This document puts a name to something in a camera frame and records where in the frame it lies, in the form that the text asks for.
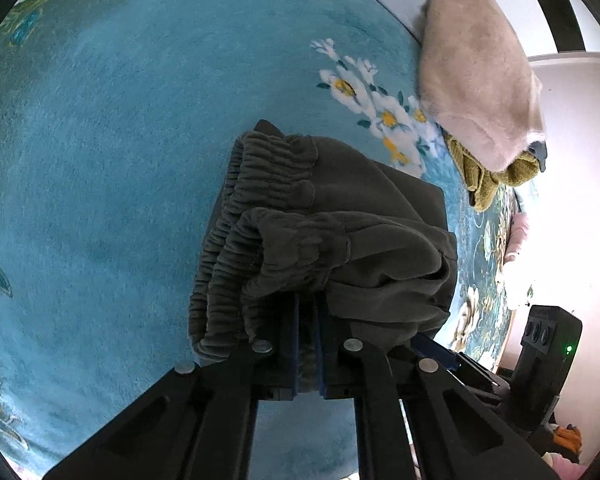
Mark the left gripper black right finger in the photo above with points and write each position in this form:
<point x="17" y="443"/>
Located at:
<point x="353" y="369"/>

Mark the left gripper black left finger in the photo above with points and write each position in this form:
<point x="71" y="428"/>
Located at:
<point x="230" y="393"/>

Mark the dark grey pants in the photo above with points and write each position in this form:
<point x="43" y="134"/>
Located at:
<point x="311" y="214"/>

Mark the olive yellow knit garment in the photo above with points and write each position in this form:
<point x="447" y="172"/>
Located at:
<point x="482" y="184"/>

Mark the beige fuzzy garment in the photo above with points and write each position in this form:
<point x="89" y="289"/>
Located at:
<point x="476" y="82"/>

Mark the teal floral blanket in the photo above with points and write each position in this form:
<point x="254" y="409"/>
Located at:
<point x="116" y="122"/>

